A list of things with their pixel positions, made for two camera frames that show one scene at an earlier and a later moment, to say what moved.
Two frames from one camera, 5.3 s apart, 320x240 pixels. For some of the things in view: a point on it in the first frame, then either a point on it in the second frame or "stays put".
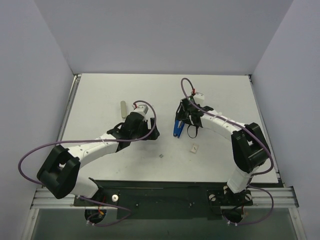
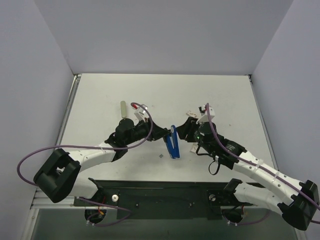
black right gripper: [182, 113] -> [187, 128]
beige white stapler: [123, 105] stays put
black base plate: [150, 199] stays put
